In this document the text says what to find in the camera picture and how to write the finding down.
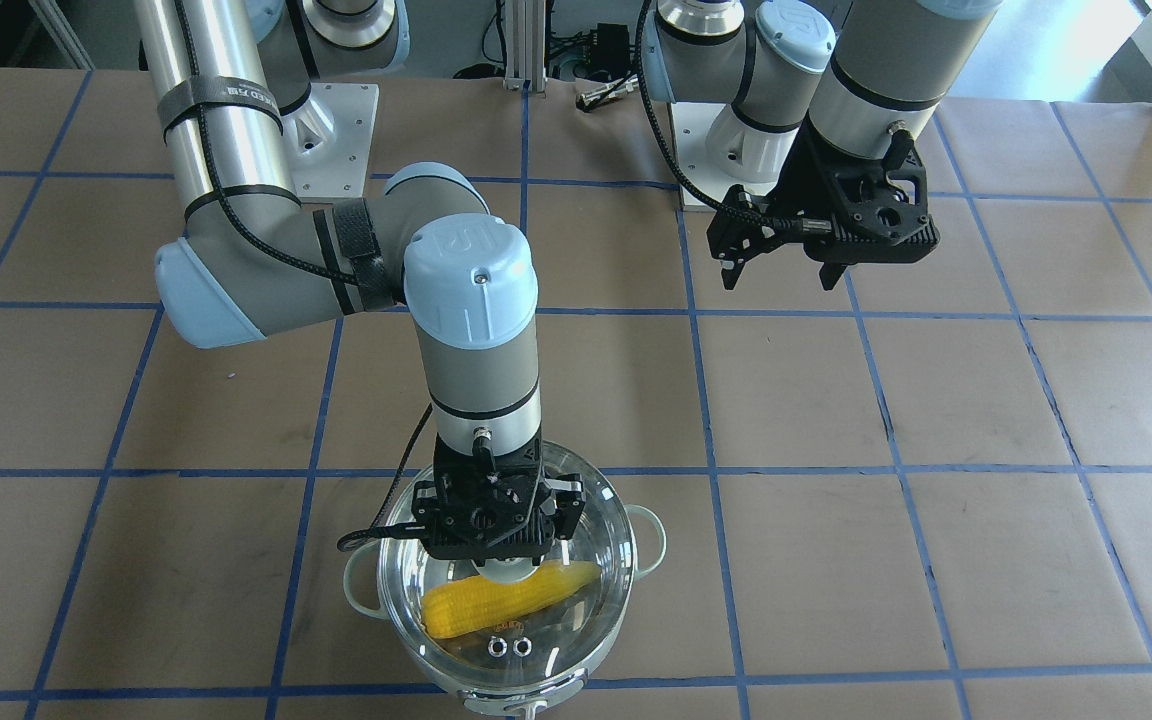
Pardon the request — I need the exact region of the glass pot lid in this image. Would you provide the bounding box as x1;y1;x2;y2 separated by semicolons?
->
376;442;635;694

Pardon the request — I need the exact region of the yellow corn cob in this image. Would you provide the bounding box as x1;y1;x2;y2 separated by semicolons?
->
420;561;602;639

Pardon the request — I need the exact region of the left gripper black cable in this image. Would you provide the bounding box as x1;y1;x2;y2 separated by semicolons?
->
636;0;832;233

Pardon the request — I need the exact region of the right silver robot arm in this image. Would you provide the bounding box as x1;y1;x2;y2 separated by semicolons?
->
134;1;586;568

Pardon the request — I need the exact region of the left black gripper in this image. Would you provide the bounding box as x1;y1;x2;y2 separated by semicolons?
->
707;118;940;291

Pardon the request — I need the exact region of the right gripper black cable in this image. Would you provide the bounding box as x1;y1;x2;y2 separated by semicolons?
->
336;0;437;553

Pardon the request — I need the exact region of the pale green pot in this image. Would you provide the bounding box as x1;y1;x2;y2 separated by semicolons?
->
342;442;669;720

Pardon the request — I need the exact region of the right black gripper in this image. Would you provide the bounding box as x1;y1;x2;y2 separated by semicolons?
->
411;435;586;562

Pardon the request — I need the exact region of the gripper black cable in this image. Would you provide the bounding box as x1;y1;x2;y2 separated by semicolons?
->
336;0;437;553
636;0;832;233

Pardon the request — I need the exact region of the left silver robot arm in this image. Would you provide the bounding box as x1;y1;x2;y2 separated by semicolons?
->
634;1;1000;290

